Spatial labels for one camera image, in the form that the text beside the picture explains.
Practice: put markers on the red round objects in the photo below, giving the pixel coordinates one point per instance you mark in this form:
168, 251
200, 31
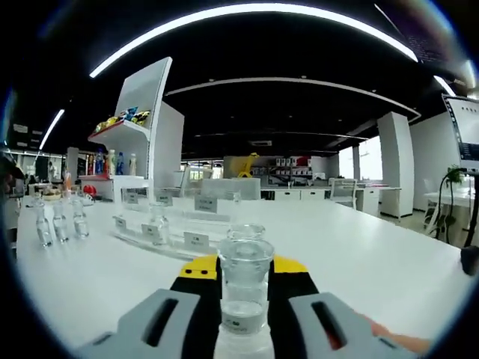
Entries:
90, 190

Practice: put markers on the green potted plant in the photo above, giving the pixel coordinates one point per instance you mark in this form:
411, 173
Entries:
456, 175

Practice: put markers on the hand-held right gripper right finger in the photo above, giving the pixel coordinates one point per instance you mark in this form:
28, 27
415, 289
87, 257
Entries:
299, 321

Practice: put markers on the black monitor stand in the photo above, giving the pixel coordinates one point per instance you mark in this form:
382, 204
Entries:
472, 209

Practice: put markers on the ceiling air vent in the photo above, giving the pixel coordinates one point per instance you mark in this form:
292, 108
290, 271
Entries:
260, 143

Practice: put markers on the large dark text screen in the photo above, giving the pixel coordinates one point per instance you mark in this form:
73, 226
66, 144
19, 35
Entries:
434, 43

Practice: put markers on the white mesh office chair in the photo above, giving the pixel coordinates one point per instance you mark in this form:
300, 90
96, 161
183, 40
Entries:
344, 190
232, 188

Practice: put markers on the row of drink bottles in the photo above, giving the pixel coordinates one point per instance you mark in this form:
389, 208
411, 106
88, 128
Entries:
111, 164

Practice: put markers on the small clear glass object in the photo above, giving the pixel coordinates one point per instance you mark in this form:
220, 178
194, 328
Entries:
236, 196

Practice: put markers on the white office desk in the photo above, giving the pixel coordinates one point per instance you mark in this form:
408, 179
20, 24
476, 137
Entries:
299, 194

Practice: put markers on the computer monitor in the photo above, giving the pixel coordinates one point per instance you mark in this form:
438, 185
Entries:
466, 131

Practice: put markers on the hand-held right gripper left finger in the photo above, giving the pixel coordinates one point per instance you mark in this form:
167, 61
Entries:
164, 321

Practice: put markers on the background storage shelf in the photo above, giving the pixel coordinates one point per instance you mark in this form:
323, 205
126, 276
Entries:
290, 170

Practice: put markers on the curved ceiling light strip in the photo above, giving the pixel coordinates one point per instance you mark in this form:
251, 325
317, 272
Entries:
243, 9

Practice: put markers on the person's right hand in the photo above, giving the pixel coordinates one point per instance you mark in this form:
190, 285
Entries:
400, 340

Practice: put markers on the row of snack bags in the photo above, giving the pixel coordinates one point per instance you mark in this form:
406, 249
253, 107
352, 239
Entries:
123, 117

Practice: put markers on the white display shelf unit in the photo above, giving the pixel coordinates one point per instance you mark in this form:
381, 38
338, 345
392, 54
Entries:
146, 86

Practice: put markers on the black computer mouse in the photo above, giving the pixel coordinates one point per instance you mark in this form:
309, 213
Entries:
470, 260

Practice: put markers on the yellow figure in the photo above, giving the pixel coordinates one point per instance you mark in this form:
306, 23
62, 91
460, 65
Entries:
247, 166

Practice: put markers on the straight ceiling light strip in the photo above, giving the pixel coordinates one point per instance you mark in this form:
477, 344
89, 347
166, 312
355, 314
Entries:
51, 129

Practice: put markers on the orange juice bottle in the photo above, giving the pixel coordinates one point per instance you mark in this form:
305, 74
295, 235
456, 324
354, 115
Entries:
66, 182

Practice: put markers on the clear acrylic reagent rack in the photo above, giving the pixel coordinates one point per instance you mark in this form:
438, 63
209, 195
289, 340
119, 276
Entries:
183, 217

